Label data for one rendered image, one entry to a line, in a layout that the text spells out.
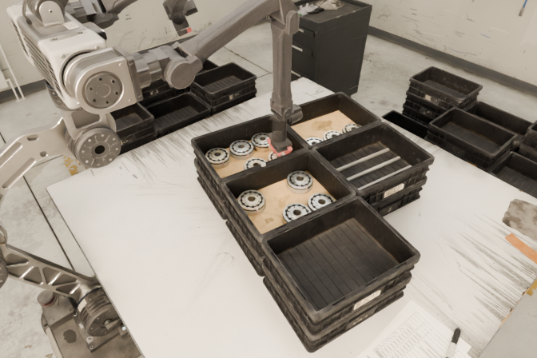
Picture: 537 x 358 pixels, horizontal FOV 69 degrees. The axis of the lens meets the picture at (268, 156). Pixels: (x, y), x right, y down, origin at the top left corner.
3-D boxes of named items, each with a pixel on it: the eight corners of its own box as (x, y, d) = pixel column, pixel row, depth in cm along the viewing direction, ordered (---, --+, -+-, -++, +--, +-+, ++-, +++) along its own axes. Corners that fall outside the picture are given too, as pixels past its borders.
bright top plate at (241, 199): (244, 213, 139) (243, 212, 139) (234, 195, 146) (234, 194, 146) (269, 205, 142) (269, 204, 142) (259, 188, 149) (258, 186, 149)
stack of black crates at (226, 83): (216, 148, 283) (210, 94, 254) (193, 129, 300) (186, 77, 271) (258, 128, 303) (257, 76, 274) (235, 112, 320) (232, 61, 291)
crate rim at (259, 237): (259, 244, 123) (259, 239, 121) (220, 186, 143) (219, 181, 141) (357, 198, 138) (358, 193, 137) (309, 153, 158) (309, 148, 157)
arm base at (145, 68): (122, 89, 101) (111, 45, 93) (151, 80, 105) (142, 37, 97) (137, 103, 96) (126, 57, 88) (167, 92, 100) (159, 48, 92)
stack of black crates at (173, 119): (166, 172, 262) (157, 131, 241) (146, 150, 280) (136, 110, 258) (216, 148, 283) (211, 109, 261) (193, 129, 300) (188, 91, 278)
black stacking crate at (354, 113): (308, 169, 164) (309, 149, 157) (272, 133, 184) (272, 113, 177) (378, 141, 180) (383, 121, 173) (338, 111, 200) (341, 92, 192)
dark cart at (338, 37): (309, 129, 327) (319, 23, 270) (274, 106, 353) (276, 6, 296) (355, 104, 357) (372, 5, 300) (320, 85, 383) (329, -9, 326)
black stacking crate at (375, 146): (353, 216, 145) (358, 194, 137) (308, 170, 164) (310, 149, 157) (428, 180, 160) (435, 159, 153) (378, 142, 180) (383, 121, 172)
